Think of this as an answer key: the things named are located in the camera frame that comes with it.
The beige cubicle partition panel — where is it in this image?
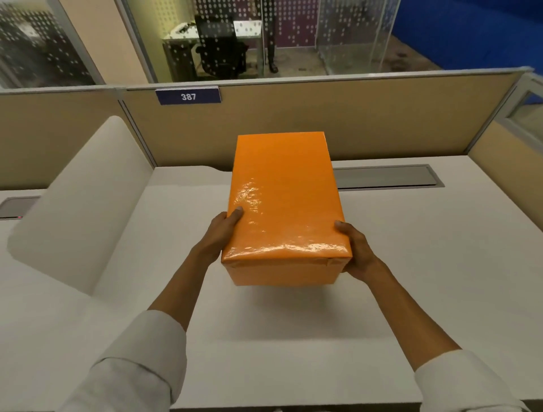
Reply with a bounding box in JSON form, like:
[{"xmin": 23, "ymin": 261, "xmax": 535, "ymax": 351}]
[
  {"xmin": 0, "ymin": 85, "xmax": 158, "ymax": 192},
  {"xmin": 119, "ymin": 67, "xmax": 534, "ymax": 172},
  {"xmin": 467, "ymin": 72, "xmax": 543, "ymax": 232}
]

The person's left forearm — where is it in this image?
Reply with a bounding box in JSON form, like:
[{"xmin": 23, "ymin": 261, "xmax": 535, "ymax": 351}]
[{"xmin": 57, "ymin": 248, "xmax": 221, "ymax": 412}]

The person's right forearm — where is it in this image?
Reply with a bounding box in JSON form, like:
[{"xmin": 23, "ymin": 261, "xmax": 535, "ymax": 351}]
[{"xmin": 363, "ymin": 259, "xmax": 531, "ymax": 412}]

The dotted glass partition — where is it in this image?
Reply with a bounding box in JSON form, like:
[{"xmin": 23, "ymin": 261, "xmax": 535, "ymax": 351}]
[{"xmin": 316, "ymin": 0, "xmax": 401, "ymax": 76}]

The orange box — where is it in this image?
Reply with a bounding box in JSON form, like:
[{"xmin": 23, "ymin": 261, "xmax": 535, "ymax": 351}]
[{"xmin": 221, "ymin": 132, "xmax": 353, "ymax": 287}]

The person's left hand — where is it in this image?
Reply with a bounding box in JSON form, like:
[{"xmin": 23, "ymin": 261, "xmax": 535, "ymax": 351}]
[{"xmin": 193, "ymin": 207, "xmax": 244, "ymax": 267}]

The grey desk cable tray cover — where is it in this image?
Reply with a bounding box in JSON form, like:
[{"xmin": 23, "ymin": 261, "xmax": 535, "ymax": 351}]
[
  {"xmin": 0, "ymin": 196, "xmax": 42, "ymax": 220},
  {"xmin": 333, "ymin": 164, "xmax": 445, "ymax": 191}
]

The blue number sign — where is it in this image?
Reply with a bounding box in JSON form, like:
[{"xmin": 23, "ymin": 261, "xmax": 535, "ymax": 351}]
[{"xmin": 155, "ymin": 87, "xmax": 222, "ymax": 106}]

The white curved desk divider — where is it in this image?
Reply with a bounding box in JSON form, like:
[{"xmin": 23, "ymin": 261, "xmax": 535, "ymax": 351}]
[{"xmin": 6, "ymin": 115, "xmax": 154, "ymax": 295}]

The black office chair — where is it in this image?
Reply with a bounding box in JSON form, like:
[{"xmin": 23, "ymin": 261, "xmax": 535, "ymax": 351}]
[{"xmin": 194, "ymin": 15, "xmax": 249, "ymax": 80}]

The person's right hand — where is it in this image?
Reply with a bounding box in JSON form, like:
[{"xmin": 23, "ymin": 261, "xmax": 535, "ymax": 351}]
[{"xmin": 334, "ymin": 220, "xmax": 389, "ymax": 283}]

